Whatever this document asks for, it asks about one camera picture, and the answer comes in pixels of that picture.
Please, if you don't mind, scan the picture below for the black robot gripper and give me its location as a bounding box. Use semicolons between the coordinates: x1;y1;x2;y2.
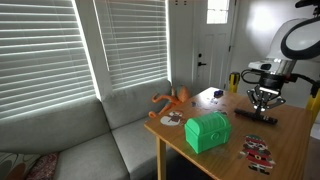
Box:
247;73;286;110

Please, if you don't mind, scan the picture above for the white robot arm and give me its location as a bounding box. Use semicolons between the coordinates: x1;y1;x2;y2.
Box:
247;0;320;114

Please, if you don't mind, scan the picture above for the black tv remote control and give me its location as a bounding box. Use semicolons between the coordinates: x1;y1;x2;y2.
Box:
234;109;278;125

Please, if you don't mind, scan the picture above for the large pirate santa sticker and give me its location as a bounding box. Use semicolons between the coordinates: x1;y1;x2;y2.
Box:
240;134;275;175

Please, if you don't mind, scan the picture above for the green plastic treasure chest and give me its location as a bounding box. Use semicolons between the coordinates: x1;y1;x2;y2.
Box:
184;112;231;154

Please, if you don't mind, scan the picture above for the orange octopus plush toy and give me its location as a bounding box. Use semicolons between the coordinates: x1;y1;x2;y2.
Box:
148;85;191;118

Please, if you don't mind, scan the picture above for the snowman pirate sticker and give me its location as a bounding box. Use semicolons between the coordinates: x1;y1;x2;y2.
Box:
160;111;184;126

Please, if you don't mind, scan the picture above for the white entry door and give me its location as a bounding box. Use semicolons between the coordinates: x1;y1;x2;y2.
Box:
193;0;236;93

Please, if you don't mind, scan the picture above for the white window blind right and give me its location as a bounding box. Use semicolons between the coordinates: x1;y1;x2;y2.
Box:
94;0;168;90

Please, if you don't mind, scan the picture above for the white window blind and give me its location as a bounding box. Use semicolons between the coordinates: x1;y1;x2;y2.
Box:
0;0;95;120
94;0;168;90

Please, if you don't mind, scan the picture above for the grey sofa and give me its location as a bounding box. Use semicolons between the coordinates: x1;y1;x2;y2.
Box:
0;79;171;180

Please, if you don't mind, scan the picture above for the white window blind left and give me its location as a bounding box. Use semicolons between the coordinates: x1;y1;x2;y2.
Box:
0;0;95;120

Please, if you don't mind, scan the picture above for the patterned throw pillow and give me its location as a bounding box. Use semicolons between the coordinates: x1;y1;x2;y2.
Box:
0;152;59;180

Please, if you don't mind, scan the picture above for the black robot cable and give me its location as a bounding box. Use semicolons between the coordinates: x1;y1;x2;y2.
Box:
240;69;320;98

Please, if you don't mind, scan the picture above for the yellow padded post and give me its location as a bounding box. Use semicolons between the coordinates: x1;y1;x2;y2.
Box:
229;72;240;93
306;81;320;121

